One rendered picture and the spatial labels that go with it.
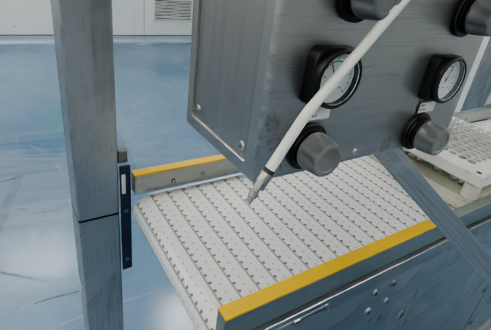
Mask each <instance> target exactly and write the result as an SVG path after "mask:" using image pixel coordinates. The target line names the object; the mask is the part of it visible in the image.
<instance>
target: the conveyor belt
mask: <svg viewBox="0 0 491 330"><path fill-rule="evenodd" d="M252 183H253V182H251V181H250V180H249V179H248V178H247V177H246V176H245V175H244V174H239V175H235V176H232V177H226V178H222V179H218V180H212V181H209V182H205V183H199V184H196V185H190V186H186V187H182V188H176V189H172V190H168V191H162V192H159V193H153V194H149V195H147V196H144V197H142V198H141V199H140V200H139V201H138V202H137V203H136V204H135V206H134V210H133V213H134V216H135V218H136V220H137V222H138V223H139V225H140V228H141V229H142V231H143V233H144V235H145V237H146V238H147V240H148V242H149V244H150V246H151V247H152V249H153V251H154V253H155V255H156V257H157V259H158V260H159V263H160V264H161V266H162V268H163V270H164V271H165V273H166V275H167V277H168V279H169V280H170V282H171V284H172V287H173V288H174V289H175V292H176V294H177V295H178V297H179V299H180V301H181V303H182V304H183V306H184V308H185V310H186V312H187V313H188V315H189V317H190V319H191V321H192V323H193V324H194V327H195V329H196V330H216V320H217V314H218V307H221V306H223V305H225V304H228V303H230V302H233V301H235V300H237V299H240V298H242V297H244V296H247V295H249V294H251V293H254V292H256V291H259V290H261V289H263V288H266V287H268V286H270V285H273V284H275V283H278V282H280V281H282V280H285V279H287V278H289V277H292V276H294V275H297V274H299V273H301V272H304V271H306V270H308V269H311V268H313V267H315V266H318V265H320V264H323V263H325V262H327V261H330V260H332V259H334V258H337V257H339V256H342V255H344V254H346V253H349V252H351V251H353V250H356V249H358V248H361V247H363V246H366V245H368V244H370V243H372V242H375V241H377V240H380V239H382V238H385V237H387V236H389V235H391V234H394V233H396V232H399V231H401V230H403V229H407V228H408V227H410V226H413V225H415V224H418V223H421V222H422V221H424V220H430V219H429V218H428V217H427V215H426V214H425V213H424V212H423V211H422V210H421V208H420V207H419V206H418V205H417V204H416V202H415V201H414V200H413V199H412V198H411V197H410V196H409V195H408V194H407V193H406V192H405V190H404V189H403V188H402V187H401V186H400V184H399V183H398V182H397V181H396V180H395V179H394V177H393V176H392V175H391V174H390V173H389V172H388V171H387V170H386V169H385V168H384V166H383V165H382V164H381V163H379V162H378V161H376V160H375V159H373V158H371V157H370V156H363V157H360V158H355V159H351V160H347V161H342V162H340V163H339V164H338V166H337V167H336V168H335V170H334V171H333V172H332V173H331V174H329V175H327V176H324V177H317V176H316V175H314V174H311V173H310V172H308V171H306V170H305V171H301V172H296V173H293V174H288V175H284V176H280V177H275V178H272V179H271V180H270V182H269V183H268V184H267V186H266V188H265V189H264V191H260V192H259V195H258V196H257V198H256V199H254V200H253V201H252V202H251V204H249V203H248V202H247V201H246V199H247V197H248V193H249V191H250V190H251V189H253V187H254V186H253V184H252Z"/></svg>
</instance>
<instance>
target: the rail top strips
mask: <svg viewBox="0 0 491 330"><path fill-rule="evenodd" d="M223 160H227V159H226V158H225V157H224V156H223V155H222V154H220V155H216V156H208V157H204V158H196V159H192V160H187V161H180V162H176V163H171V164H164V165H160V166H152V167H148V168H144V169H136V170H132V174H133V175H134V177H139V176H143V175H148V174H155V173H159V172H166V171H170V170H174V169H182V168H186V167H190V166H196V165H201V164H208V163H212V162H216V161H223ZM436 227H437V226H436V225H435V224H433V223H431V222H430V221H429V220H424V221H422V222H421V223H418V224H415V225H413V226H410V227H408V228H407V229H403V230H401V231H399V232H396V233H394V234H391V235H389V236H387V237H385V238H382V239H380V240H377V241H375V242H372V243H370V244H368V245H366V246H363V247H360V248H358V249H356V250H353V251H351V252H349V253H346V254H344V255H342V256H339V257H337V258H334V259H332V260H330V261H327V262H325V263H323V264H320V265H318V266H315V267H313V268H311V269H308V270H306V271H304V272H301V273H299V274H297V275H294V276H292V277H289V278H287V279H285V280H282V281H280V282H278V283H275V284H273V285H270V286H268V287H266V288H263V289H261V290H259V291H256V292H254V293H251V294H249V295H247V296H244V297H242V298H240V299H237V300H235V301H233V302H230V303H228V304H225V305H223V306H221V307H218V311H219V312H220V314H221V316H222V318H223V319H224V321H225V322H227V321H230V320H231V319H233V318H236V317H238V316H240V315H243V314H245V313H247V312H250V311H252V310H254V309H256V308H258V307H261V306H262V305H265V304H267V303H269V302H272V301H274V300H276V299H279V298H281V297H282V296H285V295H287V294H289V293H291V292H294V291H296V290H298V289H301V288H303V287H305V286H307V285H310V284H311V283H314V282H316V281H318V280H320V279H323V278H325V277H327V276H330V275H332V274H334V273H336V272H339V271H340V270H342V269H345V268H347V267H349V266H352V265H354V264H356V263H359V262H361V261H363V260H365V259H367V258H370V257H371V256H374V255H376V254H378V253H381V252H383V251H385V250H388V249H390V248H392V247H394V246H396V245H399V244H401V243H403V242H405V241H407V240H410V239H412V238H414V237H417V236H419V235H420V234H423V233H425V232H427V231H430V230H432V229H434V228H436Z"/></svg>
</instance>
